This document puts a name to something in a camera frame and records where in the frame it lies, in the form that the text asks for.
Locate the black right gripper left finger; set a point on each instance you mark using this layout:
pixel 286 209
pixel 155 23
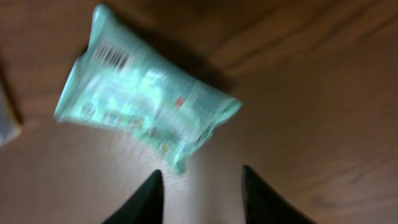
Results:
pixel 144 206

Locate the red purple snack packet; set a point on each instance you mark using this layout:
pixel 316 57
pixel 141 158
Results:
pixel 10 123

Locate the teal green snack packet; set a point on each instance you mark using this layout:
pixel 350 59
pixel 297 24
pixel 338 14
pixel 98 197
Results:
pixel 121 82

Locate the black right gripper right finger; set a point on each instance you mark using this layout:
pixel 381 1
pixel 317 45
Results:
pixel 263 205

